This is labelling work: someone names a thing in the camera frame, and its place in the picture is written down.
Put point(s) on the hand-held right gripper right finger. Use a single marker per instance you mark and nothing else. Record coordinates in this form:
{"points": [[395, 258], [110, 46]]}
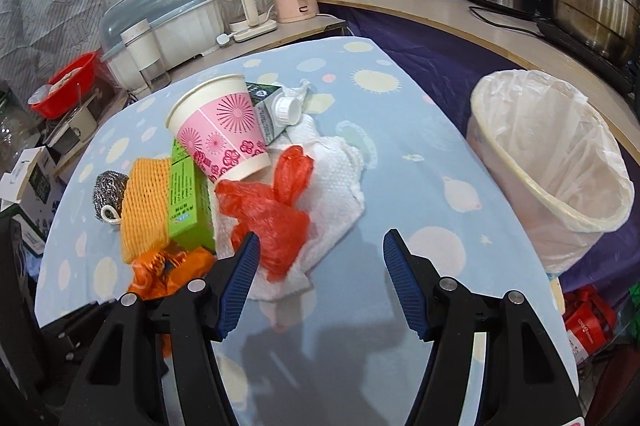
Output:
{"points": [[405, 288]]}

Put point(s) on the white lidded jar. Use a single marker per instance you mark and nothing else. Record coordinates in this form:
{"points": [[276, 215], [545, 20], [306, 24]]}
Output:
{"points": [[142, 60]]}

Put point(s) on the white paper towel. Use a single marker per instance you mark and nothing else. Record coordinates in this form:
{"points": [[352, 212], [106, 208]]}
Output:
{"points": [[332, 186]]}

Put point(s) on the red plastic bag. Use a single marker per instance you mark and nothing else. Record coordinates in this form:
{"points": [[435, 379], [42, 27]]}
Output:
{"points": [[270, 216]]}

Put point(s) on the green and white milk carton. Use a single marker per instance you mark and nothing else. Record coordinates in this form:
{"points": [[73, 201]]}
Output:
{"points": [[267, 115]]}

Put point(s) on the black induction cooker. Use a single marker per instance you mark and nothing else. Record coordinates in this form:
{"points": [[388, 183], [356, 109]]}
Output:
{"points": [[575, 50]]}

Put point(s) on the pink flowered paper cup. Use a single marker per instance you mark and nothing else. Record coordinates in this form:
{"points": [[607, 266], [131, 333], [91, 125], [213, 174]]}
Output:
{"points": [[220, 125]]}

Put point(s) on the red packaging bag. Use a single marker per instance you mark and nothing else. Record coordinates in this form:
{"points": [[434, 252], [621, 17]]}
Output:
{"points": [[587, 326]]}

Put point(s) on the light blue dotted tablecloth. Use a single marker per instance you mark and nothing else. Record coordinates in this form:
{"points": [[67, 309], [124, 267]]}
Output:
{"points": [[420, 186]]}

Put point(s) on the glass kettle with white base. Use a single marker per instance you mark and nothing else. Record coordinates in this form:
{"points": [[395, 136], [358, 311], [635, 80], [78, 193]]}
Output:
{"points": [[245, 3]]}

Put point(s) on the green cardboard box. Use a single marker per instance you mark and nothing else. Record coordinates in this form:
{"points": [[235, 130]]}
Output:
{"points": [[187, 201]]}

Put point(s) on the white cardboard box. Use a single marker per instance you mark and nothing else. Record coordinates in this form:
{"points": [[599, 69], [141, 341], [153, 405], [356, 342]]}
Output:
{"points": [[30, 181]]}

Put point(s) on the white power plug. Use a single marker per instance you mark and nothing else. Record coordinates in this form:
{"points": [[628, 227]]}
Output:
{"points": [[225, 38]]}

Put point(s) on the orange plastic bag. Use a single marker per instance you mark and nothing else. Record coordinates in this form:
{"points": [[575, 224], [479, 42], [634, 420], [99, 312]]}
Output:
{"points": [[165, 271]]}

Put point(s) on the steel wool scrubber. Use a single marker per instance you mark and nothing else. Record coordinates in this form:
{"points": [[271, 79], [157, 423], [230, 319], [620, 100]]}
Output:
{"points": [[111, 193]]}

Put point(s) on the purple cloth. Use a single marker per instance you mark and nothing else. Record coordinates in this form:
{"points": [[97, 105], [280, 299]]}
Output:
{"points": [[430, 55]]}

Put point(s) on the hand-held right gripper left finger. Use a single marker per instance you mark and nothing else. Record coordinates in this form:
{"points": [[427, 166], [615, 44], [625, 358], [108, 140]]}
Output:
{"points": [[240, 288]]}

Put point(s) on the red plastic basin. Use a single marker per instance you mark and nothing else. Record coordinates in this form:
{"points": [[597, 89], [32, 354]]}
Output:
{"points": [[67, 85]]}

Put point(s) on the bin with white liner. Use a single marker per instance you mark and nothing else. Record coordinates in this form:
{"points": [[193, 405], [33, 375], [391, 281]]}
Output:
{"points": [[540, 165]]}

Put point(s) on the yellow foam fruit net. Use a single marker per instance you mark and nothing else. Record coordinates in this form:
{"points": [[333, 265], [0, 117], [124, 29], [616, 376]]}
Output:
{"points": [[145, 206]]}

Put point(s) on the white dish rack with lid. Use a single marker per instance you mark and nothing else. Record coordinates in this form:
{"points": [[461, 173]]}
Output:
{"points": [[170, 20]]}

